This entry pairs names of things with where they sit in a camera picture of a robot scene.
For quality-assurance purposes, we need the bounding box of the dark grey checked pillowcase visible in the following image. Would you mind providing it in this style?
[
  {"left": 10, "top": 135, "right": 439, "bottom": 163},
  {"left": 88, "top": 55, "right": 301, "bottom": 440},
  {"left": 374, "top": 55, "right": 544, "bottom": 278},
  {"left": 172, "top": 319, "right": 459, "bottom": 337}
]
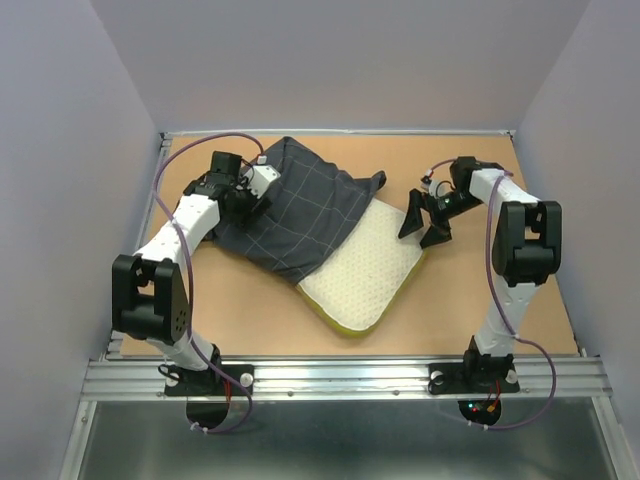
[{"left": 213, "top": 137, "right": 386, "bottom": 285}]

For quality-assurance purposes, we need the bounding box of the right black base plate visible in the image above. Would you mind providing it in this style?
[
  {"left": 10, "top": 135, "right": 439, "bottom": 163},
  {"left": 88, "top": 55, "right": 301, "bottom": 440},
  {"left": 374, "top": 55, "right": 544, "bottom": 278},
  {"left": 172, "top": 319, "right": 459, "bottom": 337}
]
[{"left": 428, "top": 362, "right": 520, "bottom": 396}]

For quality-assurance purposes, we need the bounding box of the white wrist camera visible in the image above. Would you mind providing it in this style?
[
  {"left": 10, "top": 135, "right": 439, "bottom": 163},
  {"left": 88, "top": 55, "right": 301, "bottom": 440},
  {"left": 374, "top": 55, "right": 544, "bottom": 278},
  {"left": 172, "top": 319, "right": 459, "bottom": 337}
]
[
  {"left": 421, "top": 169, "right": 446, "bottom": 198},
  {"left": 244, "top": 164, "right": 280, "bottom": 199}
]

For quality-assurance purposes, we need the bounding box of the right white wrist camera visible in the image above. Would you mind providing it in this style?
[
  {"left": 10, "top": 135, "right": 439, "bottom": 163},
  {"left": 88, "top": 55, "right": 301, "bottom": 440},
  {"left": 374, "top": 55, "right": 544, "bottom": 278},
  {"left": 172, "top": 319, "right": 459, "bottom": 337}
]
[{"left": 421, "top": 169, "right": 446, "bottom": 198}]

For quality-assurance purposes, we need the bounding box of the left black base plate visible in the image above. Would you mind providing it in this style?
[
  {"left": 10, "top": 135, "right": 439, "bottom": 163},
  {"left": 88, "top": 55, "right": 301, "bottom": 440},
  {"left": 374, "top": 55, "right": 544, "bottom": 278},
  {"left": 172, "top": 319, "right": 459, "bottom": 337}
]
[{"left": 157, "top": 364, "right": 242, "bottom": 398}]

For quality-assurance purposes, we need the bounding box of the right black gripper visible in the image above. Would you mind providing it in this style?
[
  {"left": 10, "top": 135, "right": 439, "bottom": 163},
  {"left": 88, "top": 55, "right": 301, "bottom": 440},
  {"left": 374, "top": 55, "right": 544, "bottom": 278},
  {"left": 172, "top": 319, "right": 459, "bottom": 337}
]
[{"left": 396, "top": 188, "right": 482, "bottom": 249}]

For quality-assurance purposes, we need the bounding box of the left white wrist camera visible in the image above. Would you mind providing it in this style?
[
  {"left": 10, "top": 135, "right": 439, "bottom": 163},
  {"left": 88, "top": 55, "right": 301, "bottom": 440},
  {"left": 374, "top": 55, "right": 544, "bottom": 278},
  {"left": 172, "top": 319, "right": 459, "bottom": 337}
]
[{"left": 244, "top": 164, "right": 280, "bottom": 199}]

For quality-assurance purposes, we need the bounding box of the metal front panel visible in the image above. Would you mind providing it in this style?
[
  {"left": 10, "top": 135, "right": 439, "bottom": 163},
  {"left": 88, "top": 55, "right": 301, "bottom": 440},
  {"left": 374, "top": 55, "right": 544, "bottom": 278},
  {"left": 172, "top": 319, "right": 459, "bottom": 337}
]
[{"left": 79, "top": 398, "right": 615, "bottom": 479}]

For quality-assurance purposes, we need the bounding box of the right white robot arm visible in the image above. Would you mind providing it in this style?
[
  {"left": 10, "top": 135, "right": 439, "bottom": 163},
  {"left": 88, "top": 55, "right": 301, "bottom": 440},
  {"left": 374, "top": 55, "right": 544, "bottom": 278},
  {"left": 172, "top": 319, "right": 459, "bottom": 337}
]
[{"left": 398, "top": 156, "right": 562, "bottom": 395}]

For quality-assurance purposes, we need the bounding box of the aluminium frame rail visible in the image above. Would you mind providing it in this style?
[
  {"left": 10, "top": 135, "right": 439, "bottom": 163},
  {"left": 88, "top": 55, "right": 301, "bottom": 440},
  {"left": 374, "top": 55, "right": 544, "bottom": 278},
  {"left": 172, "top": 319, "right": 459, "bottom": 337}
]
[{"left": 82, "top": 132, "right": 611, "bottom": 407}]

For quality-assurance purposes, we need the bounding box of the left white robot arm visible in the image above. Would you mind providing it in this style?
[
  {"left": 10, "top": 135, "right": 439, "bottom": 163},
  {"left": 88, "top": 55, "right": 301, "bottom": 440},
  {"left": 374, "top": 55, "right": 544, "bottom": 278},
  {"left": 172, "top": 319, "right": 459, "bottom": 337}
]
[{"left": 111, "top": 152, "right": 280, "bottom": 395}]

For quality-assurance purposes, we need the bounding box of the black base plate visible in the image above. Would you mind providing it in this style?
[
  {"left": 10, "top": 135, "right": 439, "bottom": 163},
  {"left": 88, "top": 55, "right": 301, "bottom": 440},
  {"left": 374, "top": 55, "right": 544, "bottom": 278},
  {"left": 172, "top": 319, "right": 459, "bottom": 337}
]
[
  {"left": 157, "top": 364, "right": 242, "bottom": 398},
  {"left": 428, "top": 362, "right": 520, "bottom": 396}
]

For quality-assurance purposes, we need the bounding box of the white pillow yellow edge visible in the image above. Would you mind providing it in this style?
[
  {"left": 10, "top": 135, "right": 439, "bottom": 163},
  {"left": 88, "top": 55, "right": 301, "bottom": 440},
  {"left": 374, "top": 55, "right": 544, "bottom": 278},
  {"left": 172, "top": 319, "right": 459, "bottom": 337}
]
[{"left": 296, "top": 199, "right": 426, "bottom": 336}]

